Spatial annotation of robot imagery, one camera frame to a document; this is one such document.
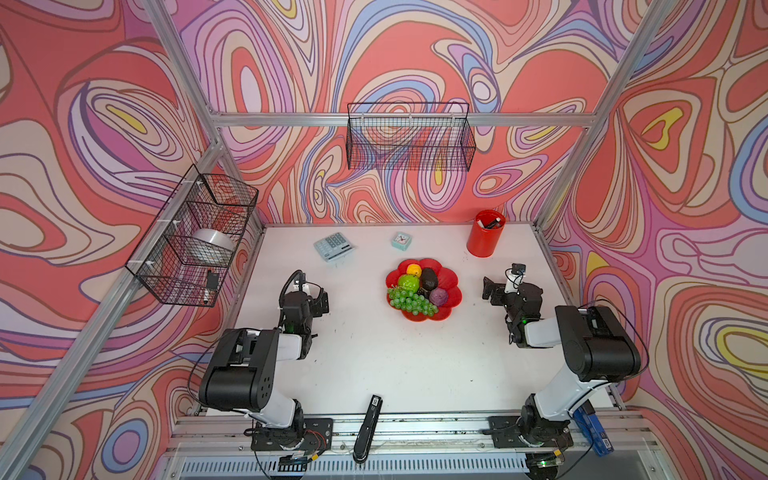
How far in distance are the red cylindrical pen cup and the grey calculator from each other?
1.52 feet

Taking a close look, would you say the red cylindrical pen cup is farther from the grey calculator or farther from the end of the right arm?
the grey calculator

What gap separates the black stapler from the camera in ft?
2.26

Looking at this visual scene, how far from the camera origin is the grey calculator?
1095 mm
